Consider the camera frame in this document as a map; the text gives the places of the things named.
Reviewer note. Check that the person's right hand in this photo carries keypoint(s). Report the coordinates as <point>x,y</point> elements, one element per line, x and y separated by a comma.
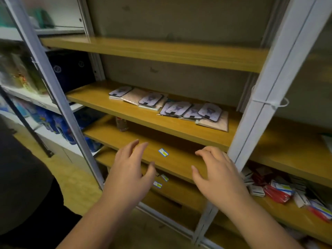
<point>223,178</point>

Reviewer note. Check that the person's left hand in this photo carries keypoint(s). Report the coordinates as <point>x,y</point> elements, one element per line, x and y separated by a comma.
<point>124,176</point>

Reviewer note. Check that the person's left middle finger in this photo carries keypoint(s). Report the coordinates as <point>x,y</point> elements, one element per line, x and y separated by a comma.
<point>131,148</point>

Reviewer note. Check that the person's left thumb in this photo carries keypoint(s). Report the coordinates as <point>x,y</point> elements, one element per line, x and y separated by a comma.
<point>151,173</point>

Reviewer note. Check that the person's right thumb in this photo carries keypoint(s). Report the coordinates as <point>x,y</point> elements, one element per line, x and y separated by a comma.
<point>197,175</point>

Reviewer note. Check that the person's left forearm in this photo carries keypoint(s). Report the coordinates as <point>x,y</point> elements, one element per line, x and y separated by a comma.
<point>98,223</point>

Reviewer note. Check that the person's right forearm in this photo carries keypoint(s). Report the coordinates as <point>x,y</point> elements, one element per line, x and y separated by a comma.
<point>256,225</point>

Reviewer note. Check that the blue white price sticker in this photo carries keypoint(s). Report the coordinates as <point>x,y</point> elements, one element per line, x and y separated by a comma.
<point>157,184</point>
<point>163,152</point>
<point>164,177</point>

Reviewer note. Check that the small clear bottle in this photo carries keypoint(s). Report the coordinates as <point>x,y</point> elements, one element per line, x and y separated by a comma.
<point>121,124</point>

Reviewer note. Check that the beige flat packet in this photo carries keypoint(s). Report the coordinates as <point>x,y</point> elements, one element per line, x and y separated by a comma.
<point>217,124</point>
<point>134,97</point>

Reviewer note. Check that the row of printed phone cases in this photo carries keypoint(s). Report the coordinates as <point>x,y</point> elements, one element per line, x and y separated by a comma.
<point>179,108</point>

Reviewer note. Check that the row of blue packets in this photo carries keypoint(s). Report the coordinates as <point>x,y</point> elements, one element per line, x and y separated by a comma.
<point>57,121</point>

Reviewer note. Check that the pile of red white packets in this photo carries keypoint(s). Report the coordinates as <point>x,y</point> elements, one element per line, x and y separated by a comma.
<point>282,189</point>

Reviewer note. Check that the dark blue box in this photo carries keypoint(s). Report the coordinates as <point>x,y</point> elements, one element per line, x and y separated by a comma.
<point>70,71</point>

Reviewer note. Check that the grey metal shelf upright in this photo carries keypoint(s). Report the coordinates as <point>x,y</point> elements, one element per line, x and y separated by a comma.
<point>90,36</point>
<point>262,59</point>
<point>269,90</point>
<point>51,85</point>

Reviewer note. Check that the white shelf unit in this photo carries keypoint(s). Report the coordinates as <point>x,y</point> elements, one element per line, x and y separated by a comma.
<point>39,101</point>

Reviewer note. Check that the black metal bar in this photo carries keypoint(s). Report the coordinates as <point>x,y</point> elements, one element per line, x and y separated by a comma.
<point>26,124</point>

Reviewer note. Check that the person's dark shirt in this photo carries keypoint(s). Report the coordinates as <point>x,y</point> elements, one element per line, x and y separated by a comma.
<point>26,184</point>

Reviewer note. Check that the row of colourful clear packets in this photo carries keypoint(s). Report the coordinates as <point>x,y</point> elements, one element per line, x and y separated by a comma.
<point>20,72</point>

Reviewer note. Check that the teal packet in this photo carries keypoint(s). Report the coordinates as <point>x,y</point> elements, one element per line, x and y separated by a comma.
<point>42,16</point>

